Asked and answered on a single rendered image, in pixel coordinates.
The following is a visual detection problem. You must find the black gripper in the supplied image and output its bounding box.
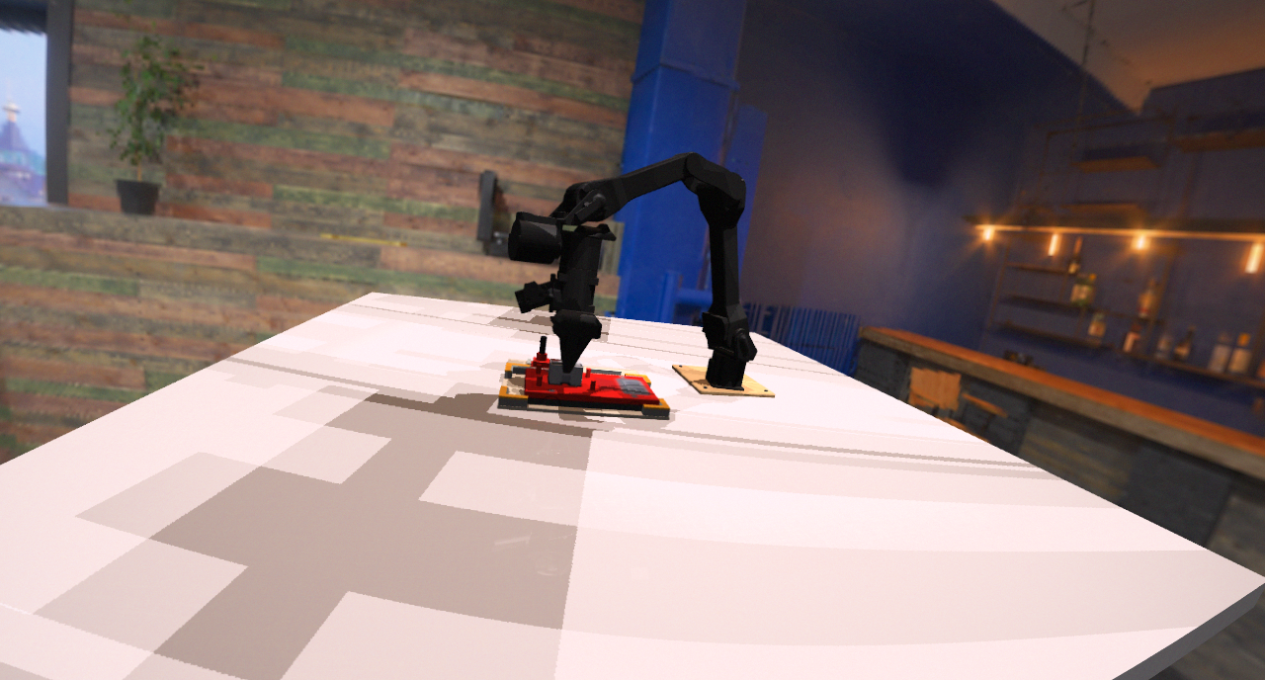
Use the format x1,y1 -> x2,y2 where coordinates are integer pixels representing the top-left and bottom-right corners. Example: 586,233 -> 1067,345
549,265 -> 602,374

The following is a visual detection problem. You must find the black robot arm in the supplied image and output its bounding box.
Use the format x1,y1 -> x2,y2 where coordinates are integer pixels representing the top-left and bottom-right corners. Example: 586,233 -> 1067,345
509,150 -> 758,391

